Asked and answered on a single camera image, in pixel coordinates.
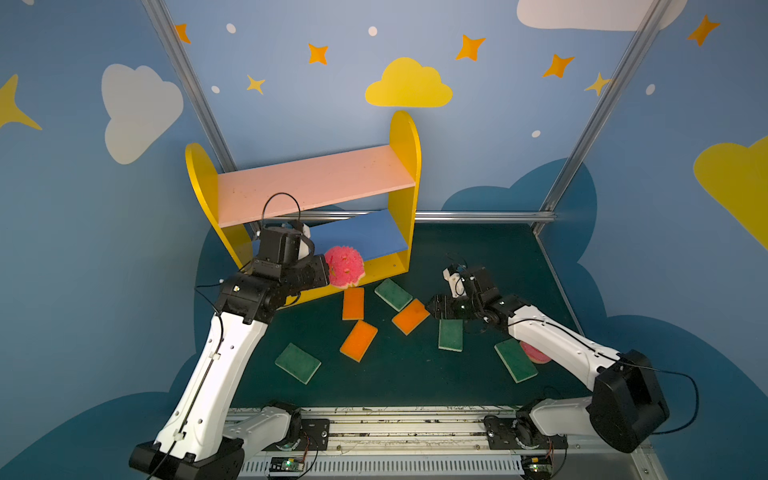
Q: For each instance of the right aluminium corner post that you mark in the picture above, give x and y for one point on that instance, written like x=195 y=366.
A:
x=638 y=47

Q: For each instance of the aluminium corner post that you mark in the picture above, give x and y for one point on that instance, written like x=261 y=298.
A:
x=638 y=47
x=163 y=25

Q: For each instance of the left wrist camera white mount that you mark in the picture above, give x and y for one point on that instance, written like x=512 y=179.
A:
x=302 y=228

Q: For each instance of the left small circuit board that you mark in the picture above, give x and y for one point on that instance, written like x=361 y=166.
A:
x=291 y=466

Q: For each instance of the small circuit board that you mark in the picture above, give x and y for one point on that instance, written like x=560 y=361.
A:
x=291 y=466
x=536 y=467

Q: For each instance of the left aluminium corner post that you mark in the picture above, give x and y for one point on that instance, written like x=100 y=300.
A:
x=163 y=25

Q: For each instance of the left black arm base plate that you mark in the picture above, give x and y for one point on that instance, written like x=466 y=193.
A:
x=312 y=433

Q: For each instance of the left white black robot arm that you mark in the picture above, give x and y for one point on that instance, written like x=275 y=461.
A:
x=195 y=442

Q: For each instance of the right small circuit board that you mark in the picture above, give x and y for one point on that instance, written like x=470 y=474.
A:
x=536 y=467

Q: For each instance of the yellow shelf with pink and blue boards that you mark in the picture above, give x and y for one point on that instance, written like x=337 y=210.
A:
x=385 y=179

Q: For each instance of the back aluminium floor bar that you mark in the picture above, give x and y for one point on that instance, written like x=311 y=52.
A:
x=462 y=217

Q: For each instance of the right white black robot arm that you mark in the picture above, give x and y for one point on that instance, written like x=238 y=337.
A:
x=625 y=404

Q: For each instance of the orange sponge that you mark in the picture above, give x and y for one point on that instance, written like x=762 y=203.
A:
x=410 y=317
x=359 y=340
x=353 y=304

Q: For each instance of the green sponge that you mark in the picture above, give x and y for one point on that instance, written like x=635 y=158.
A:
x=515 y=360
x=393 y=295
x=450 y=335
x=298 y=363

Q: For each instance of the aluminium rail frame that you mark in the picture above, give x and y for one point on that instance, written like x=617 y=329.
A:
x=432 y=442

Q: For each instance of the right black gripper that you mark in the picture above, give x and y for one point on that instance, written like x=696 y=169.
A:
x=444 y=305

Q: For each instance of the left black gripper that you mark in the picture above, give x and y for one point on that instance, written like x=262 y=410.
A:
x=316 y=271

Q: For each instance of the pink smiley sponge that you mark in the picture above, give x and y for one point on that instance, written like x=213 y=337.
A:
x=346 y=266
x=533 y=354

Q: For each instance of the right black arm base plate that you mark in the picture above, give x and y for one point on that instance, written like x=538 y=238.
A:
x=510 y=435

